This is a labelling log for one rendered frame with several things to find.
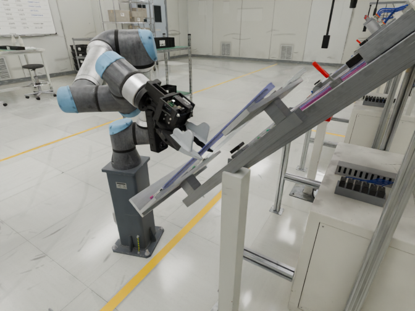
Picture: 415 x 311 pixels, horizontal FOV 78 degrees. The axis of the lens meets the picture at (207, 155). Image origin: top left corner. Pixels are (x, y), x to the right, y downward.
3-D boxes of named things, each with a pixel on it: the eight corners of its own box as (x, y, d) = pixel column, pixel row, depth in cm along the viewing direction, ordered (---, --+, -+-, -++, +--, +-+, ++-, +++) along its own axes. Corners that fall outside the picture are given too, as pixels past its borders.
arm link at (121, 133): (113, 141, 135) (109, 116, 129) (139, 140, 137) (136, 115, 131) (109, 151, 125) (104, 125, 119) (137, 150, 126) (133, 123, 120)
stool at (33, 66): (18, 99, 463) (7, 66, 437) (40, 92, 509) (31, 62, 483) (46, 100, 455) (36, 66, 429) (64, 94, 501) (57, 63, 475)
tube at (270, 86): (152, 201, 78) (150, 198, 78) (155, 199, 79) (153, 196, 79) (272, 88, 44) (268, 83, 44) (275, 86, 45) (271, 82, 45)
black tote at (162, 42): (142, 50, 285) (141, 39, 280) (131, 49, 293) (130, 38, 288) (175, 47, 328) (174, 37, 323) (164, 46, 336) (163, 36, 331)
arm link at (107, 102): (107, 99, 80) (96, 74, 70) (144, 97, 81) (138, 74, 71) (105, 120, 77) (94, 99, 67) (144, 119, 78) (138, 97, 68)
